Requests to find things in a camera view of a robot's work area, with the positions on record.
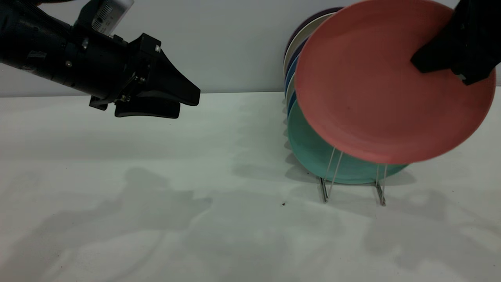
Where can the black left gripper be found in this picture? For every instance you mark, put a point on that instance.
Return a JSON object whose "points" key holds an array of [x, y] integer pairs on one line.
{"points": [[101, 66]]}

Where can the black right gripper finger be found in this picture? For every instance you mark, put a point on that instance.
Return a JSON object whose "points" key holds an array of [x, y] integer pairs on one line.
{"points": [[454, 47], [494, 23]]}

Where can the pink round plate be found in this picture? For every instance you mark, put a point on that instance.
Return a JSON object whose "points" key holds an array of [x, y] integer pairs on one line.
{"points": [[372, 90]]}

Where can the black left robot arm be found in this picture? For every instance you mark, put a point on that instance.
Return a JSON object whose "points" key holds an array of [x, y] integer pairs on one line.
{"points": [[31, 43]]}

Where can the beige round plate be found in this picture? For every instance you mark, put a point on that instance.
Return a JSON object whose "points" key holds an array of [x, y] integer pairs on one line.
{"points": [[289, 88], [305, 33]]}

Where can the blue round plate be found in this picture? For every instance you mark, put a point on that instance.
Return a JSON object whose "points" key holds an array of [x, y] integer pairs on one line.
{"points": [[289, 74], [291, 103]]}

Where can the dark purple round plate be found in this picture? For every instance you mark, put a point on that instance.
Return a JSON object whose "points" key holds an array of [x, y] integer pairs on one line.
{"points": [[309, 21], [297, 49]]}

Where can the green round plate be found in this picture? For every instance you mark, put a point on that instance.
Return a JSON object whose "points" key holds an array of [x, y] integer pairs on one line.
{"points": [[313, 152]]}

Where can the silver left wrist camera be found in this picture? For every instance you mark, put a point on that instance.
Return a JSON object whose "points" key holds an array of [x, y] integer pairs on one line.
{"points": [[107, 13]]}

